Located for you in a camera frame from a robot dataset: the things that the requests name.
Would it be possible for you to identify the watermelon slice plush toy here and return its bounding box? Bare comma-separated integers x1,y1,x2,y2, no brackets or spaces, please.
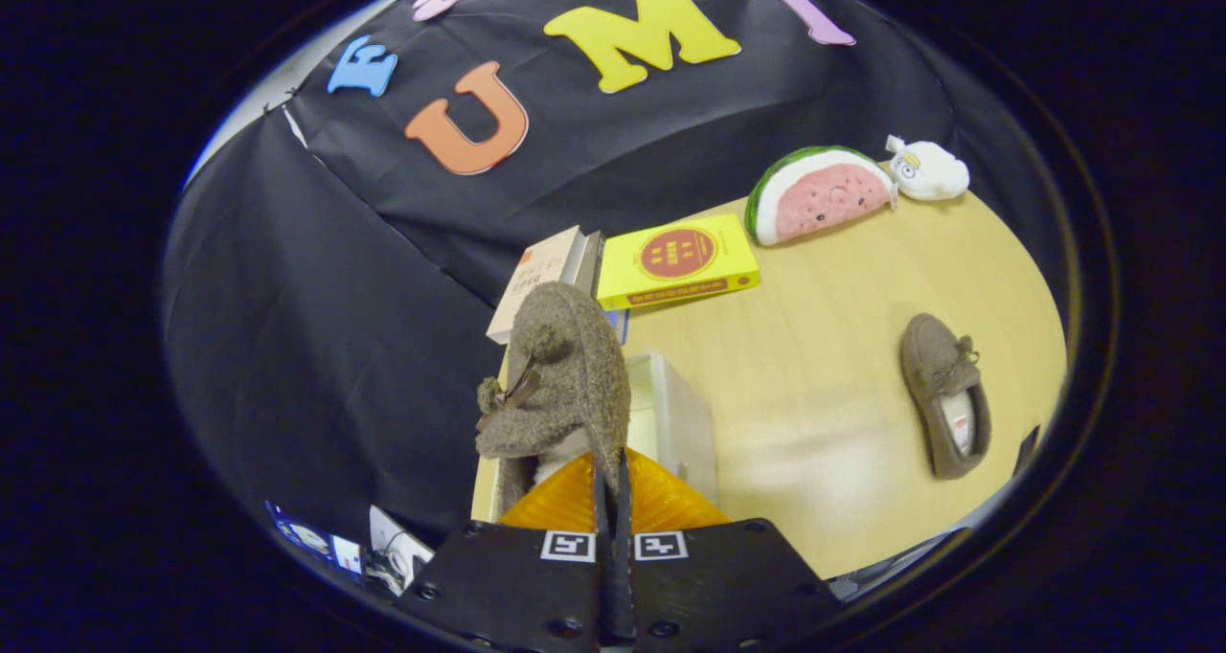
744,146,899,247

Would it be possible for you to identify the yellow book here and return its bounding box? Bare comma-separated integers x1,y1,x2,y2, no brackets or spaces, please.
595,214,761,312

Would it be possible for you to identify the brown fuzzy shoe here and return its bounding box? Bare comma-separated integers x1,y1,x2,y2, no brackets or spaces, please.
898,313,992,482
474,281,633,520

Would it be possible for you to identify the blue printed packet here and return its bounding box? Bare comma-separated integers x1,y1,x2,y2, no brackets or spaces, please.
266,500,365,577

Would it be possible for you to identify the cream storage box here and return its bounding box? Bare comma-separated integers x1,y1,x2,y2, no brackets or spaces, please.
469,349,719,525

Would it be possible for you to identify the white box with cables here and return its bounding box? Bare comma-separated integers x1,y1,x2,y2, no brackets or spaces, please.
369,505,435,597

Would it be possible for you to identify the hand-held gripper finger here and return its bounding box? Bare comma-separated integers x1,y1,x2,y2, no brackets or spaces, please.
615,447,846,653
395,447,616,653

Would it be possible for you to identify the grey book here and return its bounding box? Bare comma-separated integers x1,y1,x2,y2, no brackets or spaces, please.
573,230,606,295

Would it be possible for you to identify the white plush toy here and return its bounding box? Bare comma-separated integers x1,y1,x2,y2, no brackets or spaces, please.
885,134,971,202

